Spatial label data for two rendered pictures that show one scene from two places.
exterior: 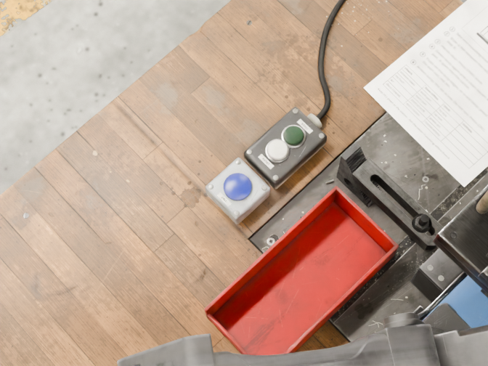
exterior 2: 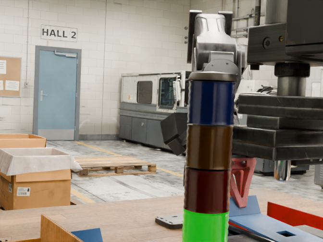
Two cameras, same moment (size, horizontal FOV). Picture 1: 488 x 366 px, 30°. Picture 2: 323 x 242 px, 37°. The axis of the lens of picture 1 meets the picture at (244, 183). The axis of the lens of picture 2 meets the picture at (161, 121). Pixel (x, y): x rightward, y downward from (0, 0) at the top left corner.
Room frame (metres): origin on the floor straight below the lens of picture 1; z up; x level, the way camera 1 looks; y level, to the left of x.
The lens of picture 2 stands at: (0.12, -0.99, 1.18)
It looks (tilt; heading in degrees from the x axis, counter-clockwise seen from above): 3 degrees down; 97
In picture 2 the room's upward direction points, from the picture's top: 2 degrees clockwise
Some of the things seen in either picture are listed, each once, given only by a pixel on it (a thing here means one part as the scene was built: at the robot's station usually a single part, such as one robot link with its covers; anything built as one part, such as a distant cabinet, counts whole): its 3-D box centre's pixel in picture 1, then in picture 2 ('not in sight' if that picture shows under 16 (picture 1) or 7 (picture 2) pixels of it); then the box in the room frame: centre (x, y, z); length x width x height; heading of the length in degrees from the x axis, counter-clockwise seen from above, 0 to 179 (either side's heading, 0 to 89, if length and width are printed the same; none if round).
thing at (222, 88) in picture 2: not in sight; (211, 102); (0.11, -0.60, 1.17); 0.04 x 0.04 x 0.03
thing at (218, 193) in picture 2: not in sight; (207, 187); (0.11, -0.60, 1.10); 0.04 x 0.04 x 0.03
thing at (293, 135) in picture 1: (293, 137); not in sight; (0.47, -0.08, 0.93); 0.03 x 0.03 x 0.02
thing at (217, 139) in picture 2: not in sight; (209, 145); (0.11, -0.60, 1.14); 0.04 x 0.04 x 0.03
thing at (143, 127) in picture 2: not in sight; (193, 130); (-0.44, 9.02, 0.49); 5.51 x 1.02 x 0.97; 126
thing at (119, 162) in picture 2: not in sight; (106, 165); (-1.60, 6.28, 0.07); 1.20 x 1.00 x 0.14; 38
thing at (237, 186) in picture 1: (237, 187); not in sight; (0.40, 0.01, 0.93); 0.04 x 0.04 x 0.02
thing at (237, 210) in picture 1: (238, 193); not in sight; (0.40, 0.01, 0.90); 0.07 x 0.07 x 0.06; 39
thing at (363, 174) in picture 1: (397, 208); not in sight; (0.35, -0.21, 0.95); 0.15 x 0.03 x 0.10; 39
